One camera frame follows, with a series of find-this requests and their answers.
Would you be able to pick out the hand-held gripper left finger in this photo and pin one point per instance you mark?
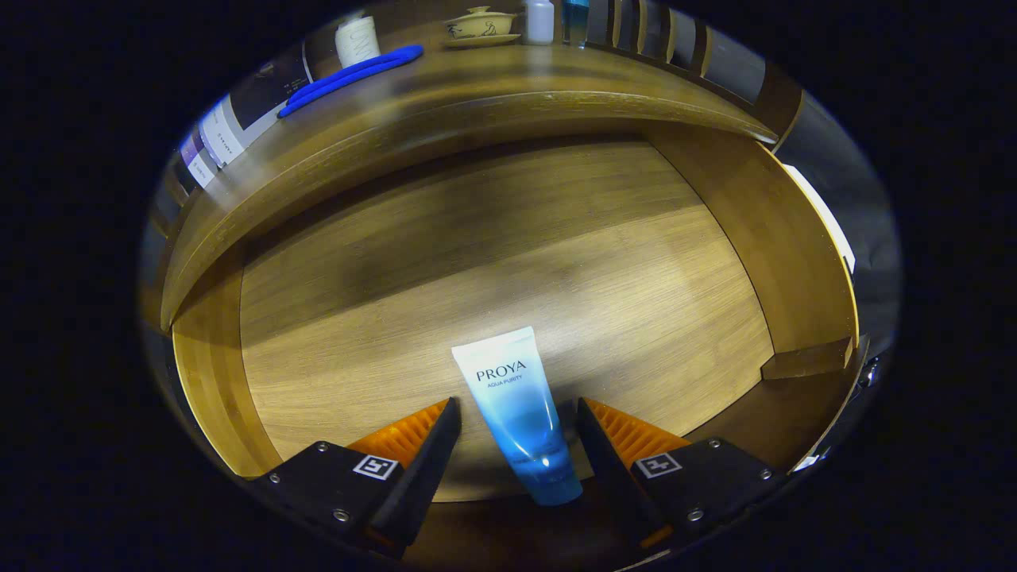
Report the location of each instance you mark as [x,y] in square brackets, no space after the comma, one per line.
[425,469]

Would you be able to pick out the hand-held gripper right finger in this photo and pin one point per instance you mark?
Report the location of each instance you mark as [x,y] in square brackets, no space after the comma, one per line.
[608,469]

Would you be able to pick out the blue white cosmetic tube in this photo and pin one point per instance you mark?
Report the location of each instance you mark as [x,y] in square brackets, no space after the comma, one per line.
[516,413]

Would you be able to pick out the brown wooden drawer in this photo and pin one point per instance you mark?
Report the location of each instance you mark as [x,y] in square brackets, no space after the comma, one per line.
[477,278]

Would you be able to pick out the wooden countertop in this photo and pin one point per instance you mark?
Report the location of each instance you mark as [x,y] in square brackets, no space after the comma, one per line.
[493,75]

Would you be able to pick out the brown wooden cabinet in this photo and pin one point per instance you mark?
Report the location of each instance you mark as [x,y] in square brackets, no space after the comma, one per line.
[779,103]

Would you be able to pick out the thin purple book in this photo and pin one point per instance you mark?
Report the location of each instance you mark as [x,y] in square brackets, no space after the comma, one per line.
[195,159]

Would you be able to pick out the blue folded cloth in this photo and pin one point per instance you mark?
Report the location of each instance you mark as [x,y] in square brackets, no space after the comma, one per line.
[349,75]

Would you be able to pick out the thick white portrait book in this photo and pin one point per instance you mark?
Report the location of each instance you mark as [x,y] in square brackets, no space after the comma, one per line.
[262,95]

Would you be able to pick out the white pump bottle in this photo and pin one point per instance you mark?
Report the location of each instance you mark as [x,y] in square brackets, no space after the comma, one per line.
[357,44]

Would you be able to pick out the yellow saucer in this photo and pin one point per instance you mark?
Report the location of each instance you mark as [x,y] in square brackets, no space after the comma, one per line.
[481,41]

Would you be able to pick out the yellow lidded teacup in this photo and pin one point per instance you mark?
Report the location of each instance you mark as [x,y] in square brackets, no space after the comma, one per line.
[481,24]

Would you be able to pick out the teal slim bottle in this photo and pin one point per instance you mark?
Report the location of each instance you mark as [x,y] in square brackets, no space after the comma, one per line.
[576,20]

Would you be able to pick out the white bottle blue cap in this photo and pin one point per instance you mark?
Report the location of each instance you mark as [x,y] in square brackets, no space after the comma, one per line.
[539,24]

